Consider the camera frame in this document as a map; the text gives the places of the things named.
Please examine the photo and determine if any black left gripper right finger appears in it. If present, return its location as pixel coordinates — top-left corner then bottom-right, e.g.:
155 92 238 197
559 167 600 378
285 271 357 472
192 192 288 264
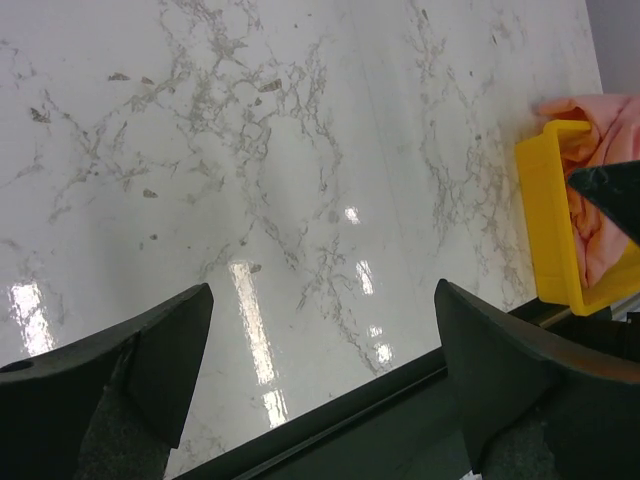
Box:
434 280 639 479

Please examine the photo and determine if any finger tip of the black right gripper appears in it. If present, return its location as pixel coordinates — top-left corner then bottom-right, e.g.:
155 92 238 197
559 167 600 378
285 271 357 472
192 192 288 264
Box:
568 160 640 245

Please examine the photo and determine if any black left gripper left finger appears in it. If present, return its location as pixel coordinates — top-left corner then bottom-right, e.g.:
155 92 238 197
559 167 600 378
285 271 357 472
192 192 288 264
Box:
1 283 214 479

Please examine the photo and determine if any pink t shirt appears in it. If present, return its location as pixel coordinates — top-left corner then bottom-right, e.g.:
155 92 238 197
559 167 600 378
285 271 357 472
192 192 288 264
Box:
538 94 639 289

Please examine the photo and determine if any yellow plastic bin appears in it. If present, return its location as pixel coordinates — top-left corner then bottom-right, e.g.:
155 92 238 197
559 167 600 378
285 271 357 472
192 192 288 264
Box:
515 120 639 316

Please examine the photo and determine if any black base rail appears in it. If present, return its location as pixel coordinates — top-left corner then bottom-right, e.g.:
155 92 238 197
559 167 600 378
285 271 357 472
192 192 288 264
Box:
169 294 640 480

